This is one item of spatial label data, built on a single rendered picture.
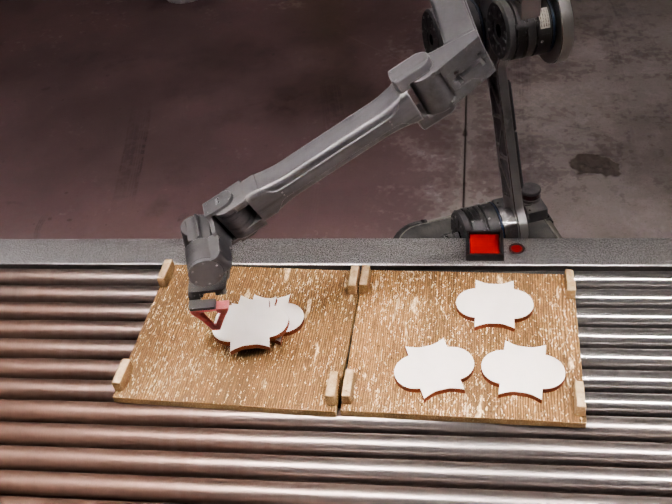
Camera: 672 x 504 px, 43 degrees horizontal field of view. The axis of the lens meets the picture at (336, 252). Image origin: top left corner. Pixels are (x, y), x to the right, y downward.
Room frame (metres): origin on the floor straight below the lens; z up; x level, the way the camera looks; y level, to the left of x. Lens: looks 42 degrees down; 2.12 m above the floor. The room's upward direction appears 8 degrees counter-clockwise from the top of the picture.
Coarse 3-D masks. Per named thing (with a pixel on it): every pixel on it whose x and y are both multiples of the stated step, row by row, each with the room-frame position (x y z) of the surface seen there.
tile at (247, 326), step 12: (228, 312) 1.14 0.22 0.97; (240, 312) 1.14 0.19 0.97; (252, 312) 1.13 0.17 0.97; (264, 312) 1.13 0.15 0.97; (276, 312) 1.12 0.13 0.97; (228, 324) 1.11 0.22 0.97; (240, 324) 1.11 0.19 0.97; (252, 324) 1.10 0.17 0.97; (264, 324) 1.10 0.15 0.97; (276, 324) 1.09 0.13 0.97; (288, 324) 1.10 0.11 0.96; (216, 336) 1.08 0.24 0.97; (228, 336) 1.08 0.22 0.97; (240, 336) 1.08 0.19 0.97; (252, 336) 1.07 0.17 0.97; (264, 336) 1.07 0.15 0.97; (276, 336) 1.07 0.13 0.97; (240, 348) 1.05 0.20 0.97; (252, 348) 1.05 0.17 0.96; (264, 348) 1.05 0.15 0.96
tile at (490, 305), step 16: (480, 288) 1.14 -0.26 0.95; (496, 288) 1.13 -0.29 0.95; (512, 288) 1.13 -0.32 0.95; (464, 304) 1.10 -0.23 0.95; (480, 304) 1.10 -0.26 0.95; (496, 304) 1.09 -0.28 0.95; (512, 304) 1.09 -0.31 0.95; (528, 304) 1.08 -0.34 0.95; (480, 320) 1.06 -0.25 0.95; (496, 320) 1.05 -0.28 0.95; (512, 320) 1.05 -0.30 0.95
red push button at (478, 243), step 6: (474, 234) 1.31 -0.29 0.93; (480, 234) 1.31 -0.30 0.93; (486, 234) 1.31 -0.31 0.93; (492, 234) 1.31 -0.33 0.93; (498, 234) 1.30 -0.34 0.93; (474, 240) 1.29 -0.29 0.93; (480, 240) 1.29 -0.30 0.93; (486, 240) 1.29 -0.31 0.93; (492, 240) 1.29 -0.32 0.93; (498, 240) 1.29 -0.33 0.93; (474, 246) 1.28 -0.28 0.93; (480, 246) 1.27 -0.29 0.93; (486, 246) 1.27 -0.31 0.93; (492, 246) 1.27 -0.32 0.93; (498, 246) 1.27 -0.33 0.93; (474, 252) 1.26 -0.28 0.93; (480, 252) 1.26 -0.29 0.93; (486, 252) 1.25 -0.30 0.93; (492, 252) 1.25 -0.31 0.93; (498, 252) 1.25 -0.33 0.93
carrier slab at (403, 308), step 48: (384, 288) 1.18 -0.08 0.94; (432, 288) 1.17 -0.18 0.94; (528, 288) 1.13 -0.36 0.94; (384, 336) 1.06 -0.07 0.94; (432, 336) 1.04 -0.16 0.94; (480, 336) 1.03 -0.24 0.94; (528, 336) 1.01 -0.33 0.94; (576, 336) 1.00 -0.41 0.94; (384, 384) 0.95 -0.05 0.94; (480, 384) 0.92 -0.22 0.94
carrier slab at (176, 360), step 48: (240, 288) 1.24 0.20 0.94; (288, 288) 1.22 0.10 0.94; (336, 288) 1.20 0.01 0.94; (144, 336) 1.14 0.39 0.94; (192, 336) 1.13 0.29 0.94; (288, 336) 1.09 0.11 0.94; (336, 336) 1.08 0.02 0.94; (144, 384) 1.02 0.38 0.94; (192, 384) 1.01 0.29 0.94; (240, 384) 0.99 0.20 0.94; (288, 384) 0.98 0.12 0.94
